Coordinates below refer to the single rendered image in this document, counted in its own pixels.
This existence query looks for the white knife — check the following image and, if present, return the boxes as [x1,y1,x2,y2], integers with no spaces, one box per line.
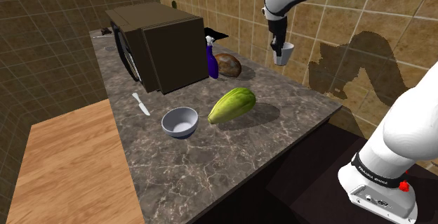
[131,92,152,117]

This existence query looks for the green papaya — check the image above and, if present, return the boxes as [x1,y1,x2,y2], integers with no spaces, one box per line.
[207,86,257,126]

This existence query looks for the blue spray bottle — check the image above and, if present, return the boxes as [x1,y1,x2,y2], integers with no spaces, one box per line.
[204,35,220,80]

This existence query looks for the brown round bread loaf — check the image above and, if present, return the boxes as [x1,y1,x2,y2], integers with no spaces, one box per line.
[214,53,243,79]

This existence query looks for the grey blue bowl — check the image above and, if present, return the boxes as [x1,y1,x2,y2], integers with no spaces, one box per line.
[161,106,199,140]

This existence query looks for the dark robot stand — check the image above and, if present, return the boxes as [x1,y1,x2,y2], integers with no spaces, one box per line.
[266,136,438,224]

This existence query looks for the white cup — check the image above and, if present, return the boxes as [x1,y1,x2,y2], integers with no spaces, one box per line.
[272,41,296,67]

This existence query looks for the dark brown microwave oven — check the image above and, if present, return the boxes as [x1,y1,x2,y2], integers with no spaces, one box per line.
[105,1,211,95]

